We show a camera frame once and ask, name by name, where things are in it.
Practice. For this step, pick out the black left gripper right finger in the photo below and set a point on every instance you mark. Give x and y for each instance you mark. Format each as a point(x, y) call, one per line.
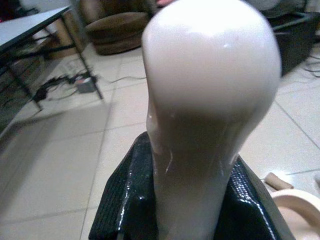
point(247, 200)

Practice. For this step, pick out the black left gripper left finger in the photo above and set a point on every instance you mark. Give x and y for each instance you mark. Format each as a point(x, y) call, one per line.
point(125, 195)

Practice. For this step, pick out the brown round floor cushion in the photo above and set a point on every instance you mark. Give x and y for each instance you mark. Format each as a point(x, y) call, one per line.
point(117, 32)

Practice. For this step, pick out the cardboard tube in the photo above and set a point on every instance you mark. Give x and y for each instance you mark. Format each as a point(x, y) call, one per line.
point(278, 182)

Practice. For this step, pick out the cream plastic dustpan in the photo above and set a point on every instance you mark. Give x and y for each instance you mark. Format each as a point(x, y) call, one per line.
point(297, 212)

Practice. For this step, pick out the grey power strip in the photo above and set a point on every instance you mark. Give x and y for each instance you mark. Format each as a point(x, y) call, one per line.
point(85, 84)

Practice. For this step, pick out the black metal frame furniture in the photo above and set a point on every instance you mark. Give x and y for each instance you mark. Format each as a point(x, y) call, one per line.
point(295, 37)

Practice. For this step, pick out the grey table with black frame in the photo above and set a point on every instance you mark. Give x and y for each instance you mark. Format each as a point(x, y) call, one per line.
point(30, 32)

